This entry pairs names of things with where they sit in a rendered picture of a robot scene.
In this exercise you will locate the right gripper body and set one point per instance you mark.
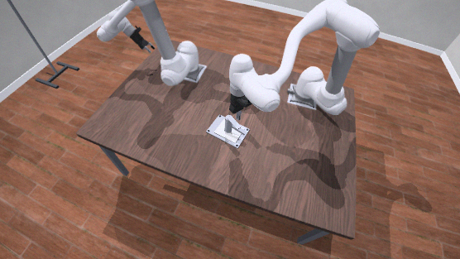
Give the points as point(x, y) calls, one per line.
point(136, 37)

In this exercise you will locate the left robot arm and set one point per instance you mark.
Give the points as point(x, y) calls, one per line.
point(354, 30)

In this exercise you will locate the grey tap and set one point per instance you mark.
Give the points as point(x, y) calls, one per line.
point(230, 129)

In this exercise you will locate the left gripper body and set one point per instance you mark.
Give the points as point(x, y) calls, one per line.
point(238, 100)

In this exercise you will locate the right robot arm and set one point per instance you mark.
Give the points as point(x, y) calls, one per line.
point(174, 66)

